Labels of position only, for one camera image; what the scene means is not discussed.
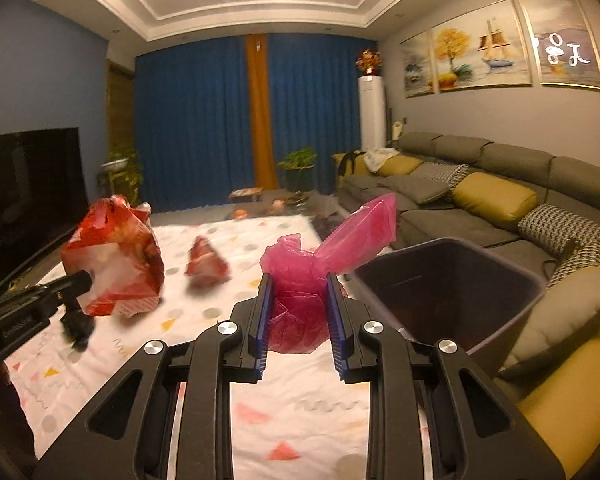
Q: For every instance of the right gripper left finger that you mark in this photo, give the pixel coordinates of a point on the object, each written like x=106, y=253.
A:
x=166, y=412

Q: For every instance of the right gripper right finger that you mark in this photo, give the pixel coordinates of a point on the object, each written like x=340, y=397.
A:
x=434, y=412

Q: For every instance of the red white plastic bag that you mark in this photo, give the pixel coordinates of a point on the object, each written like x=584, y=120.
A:
x=116, y=245

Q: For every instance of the red foil wrapper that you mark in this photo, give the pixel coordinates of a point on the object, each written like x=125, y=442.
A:
x=205, y=268

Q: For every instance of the pink plastic bag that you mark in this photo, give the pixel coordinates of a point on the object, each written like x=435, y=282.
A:
x=298, y=322

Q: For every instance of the black plastic bag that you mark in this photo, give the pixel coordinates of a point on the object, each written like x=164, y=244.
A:
x=78, y=328

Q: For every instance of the dark grey trash bin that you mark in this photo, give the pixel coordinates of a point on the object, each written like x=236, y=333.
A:
x=449, y=288

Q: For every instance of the black flat television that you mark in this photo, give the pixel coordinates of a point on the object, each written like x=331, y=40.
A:
x=42, y=192

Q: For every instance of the patterned white tablecloth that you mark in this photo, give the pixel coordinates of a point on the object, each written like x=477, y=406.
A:
x=301, y=423

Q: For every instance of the near beige cushion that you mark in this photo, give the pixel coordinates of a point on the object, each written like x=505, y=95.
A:
x=565, y=318

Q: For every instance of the potted plant on stand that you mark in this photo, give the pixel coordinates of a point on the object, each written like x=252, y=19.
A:
x=121, y=174

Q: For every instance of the large mustard cushion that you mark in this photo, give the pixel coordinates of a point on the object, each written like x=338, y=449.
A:
x=501, y=202

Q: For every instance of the near patterned cushion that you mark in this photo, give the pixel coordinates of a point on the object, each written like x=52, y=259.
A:
x=572, y=240

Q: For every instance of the patterned cushion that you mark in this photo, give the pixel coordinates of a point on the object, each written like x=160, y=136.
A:
x=572, y=240
x=448, y=174

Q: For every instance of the grey sofa cushion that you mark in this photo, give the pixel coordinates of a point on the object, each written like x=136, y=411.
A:
x=421, y=191

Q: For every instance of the dark coffee table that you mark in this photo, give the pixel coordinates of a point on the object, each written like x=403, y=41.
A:
x=323, y=211

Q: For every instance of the grey sectional sofa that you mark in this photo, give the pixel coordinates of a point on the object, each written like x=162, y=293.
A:
x=561, y=181

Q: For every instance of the far patterned cushion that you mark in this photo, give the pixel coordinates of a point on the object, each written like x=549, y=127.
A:
x=448, y=174

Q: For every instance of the far mustard cushion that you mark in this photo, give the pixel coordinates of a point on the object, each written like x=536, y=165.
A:
x=398, y=165

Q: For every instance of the orange centre curtain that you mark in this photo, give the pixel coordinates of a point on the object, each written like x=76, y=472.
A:
x=264, y=166

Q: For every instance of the blue window curtains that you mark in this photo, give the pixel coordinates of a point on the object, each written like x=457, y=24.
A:
x=220, y=114

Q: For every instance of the white cloth on sofa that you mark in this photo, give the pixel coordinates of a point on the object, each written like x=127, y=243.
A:
x=375, y=158

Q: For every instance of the green potted floor plant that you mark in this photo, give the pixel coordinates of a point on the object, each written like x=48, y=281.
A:
x=299, y=170

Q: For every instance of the white standing air conditioner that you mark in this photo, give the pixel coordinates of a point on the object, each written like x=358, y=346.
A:
x=371, y=96

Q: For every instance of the left landscape painting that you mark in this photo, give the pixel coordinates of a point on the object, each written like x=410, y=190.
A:
x=417, y=66

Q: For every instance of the red flower decoration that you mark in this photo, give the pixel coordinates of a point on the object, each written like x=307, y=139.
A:
x=369, y=62

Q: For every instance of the sailboat tree painting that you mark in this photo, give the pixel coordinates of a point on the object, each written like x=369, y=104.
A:
x=480, y=49

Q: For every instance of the right framed painting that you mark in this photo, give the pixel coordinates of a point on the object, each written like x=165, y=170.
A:
x=565, y=51

